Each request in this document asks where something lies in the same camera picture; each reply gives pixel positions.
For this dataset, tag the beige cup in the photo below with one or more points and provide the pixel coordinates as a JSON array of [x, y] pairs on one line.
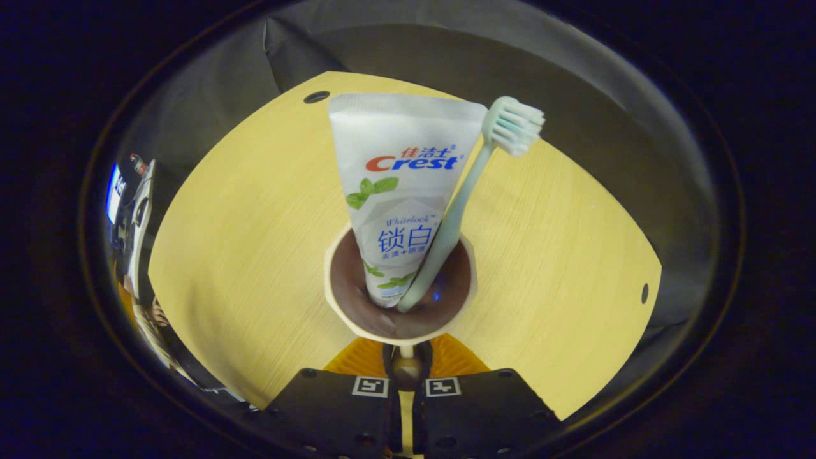
[[350, 299]]

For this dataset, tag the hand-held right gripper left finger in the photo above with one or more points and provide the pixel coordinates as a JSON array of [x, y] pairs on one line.
[[331, 414]]

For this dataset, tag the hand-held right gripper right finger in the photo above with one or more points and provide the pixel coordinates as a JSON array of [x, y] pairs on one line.
[[478, 414]]

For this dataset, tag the pale green toothbrush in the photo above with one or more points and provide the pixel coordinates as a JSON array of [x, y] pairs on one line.
[[467, 191]]

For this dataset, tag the black backdrop cloth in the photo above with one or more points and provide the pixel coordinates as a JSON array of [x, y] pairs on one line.
[[574, 95]]

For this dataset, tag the white toothpaste tube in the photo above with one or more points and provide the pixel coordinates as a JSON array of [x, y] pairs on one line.
[[395, 146]]

